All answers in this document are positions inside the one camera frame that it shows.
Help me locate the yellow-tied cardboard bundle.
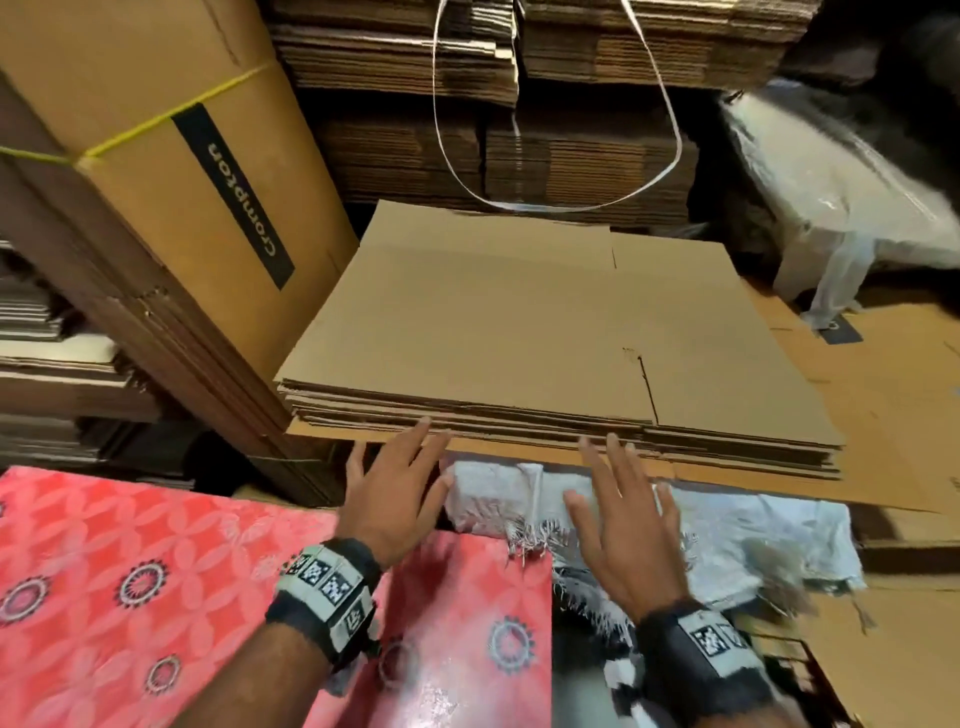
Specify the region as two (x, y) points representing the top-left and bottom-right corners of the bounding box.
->
(0, 0), (362, 467)

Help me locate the red patterned table cloth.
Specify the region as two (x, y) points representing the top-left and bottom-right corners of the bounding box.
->
(0, 465), (554, 728)

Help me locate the low pile of cardboard sheets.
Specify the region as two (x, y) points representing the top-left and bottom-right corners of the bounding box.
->
(780, 577), (960, 728)

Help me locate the white plastic sack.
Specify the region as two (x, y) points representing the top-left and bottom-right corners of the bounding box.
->
(720, 82), (960, 332)

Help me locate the black right wrist strap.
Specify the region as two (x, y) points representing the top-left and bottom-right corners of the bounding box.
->
(634, 597), (782, 728)

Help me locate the black wrist strap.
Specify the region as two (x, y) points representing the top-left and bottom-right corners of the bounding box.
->
(634, 597), (782, 728)
(265, 537), (386, 672)

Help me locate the person's right hand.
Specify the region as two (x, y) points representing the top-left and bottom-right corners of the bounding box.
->
(562, 432), (695, 624)

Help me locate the person's left hand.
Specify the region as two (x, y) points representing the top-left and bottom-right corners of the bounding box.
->
(333, 420), (456, 572)

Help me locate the wall of cardboard stacks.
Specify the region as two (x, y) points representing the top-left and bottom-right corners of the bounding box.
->
(0, 0), (827, 482)

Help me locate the white woven sack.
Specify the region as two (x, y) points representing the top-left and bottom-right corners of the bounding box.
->
(442, 457), (869, 647)

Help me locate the black left wrist strap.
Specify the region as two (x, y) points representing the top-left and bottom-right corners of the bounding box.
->
(265, 537), (386, 672)

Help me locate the white plastic strap loop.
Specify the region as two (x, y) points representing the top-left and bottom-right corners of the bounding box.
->
(432, 0), (684, 216)

